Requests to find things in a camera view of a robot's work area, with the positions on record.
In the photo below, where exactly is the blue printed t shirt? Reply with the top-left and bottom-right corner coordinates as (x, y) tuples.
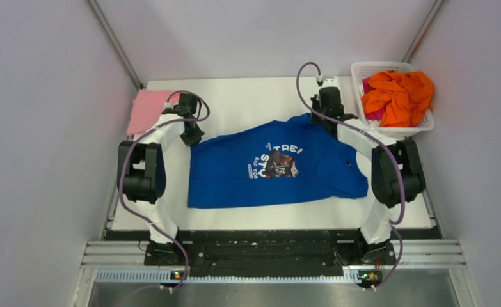
(187, 114), (369, 209)

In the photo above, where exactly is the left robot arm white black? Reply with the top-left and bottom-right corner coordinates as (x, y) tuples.
(117, 90), (210, 266)

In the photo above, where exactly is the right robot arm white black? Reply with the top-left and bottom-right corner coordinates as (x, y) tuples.
(311, 86), (426, 264)

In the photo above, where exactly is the folded pink t shirt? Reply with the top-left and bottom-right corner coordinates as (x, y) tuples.
(126, 89), (173, 136)

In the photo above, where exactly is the white plastic laundry basket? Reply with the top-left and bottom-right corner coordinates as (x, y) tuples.
(351, 61), (435, 138)

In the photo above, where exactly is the magenta garment in basket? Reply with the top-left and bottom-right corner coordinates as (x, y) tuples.
(362, 77), (385, 120)

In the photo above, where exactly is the orange t shirt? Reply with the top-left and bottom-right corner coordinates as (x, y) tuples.
(361, 71), (434, 128)

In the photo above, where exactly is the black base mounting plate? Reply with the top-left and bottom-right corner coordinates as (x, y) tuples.
(144, 230), (395, 278)

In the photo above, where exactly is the left corner frame post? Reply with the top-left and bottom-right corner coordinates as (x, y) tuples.
(84, 0), (143, 90)

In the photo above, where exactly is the corner frame post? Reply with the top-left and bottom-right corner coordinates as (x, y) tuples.
(402, 0), (449, 63)
(84, 0), (143, 90)

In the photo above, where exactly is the right corner frame post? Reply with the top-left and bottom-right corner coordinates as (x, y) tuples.
(402, 0), (449, 63)

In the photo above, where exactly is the aluminium frame rail front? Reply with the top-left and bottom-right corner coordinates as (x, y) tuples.
(81, 240), (466, 287)

